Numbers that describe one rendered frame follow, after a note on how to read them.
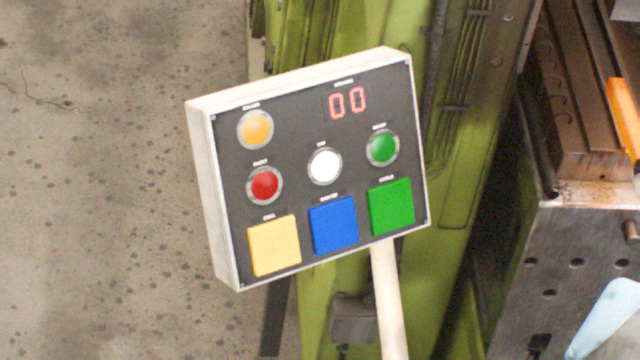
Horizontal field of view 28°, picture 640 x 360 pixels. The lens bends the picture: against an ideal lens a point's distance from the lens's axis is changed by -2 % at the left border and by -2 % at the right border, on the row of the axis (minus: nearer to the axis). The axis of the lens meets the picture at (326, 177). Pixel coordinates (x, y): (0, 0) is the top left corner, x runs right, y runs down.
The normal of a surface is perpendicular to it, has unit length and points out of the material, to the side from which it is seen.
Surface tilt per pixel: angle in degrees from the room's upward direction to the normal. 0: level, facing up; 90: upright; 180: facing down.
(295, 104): 60
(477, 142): 90
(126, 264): 0
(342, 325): 90
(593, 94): 0
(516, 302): 90
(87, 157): 0
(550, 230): 90
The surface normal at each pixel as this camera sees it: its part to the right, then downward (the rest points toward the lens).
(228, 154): 0.48, 0.24
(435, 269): 0.07, 0.73
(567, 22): 0.12, -0.69
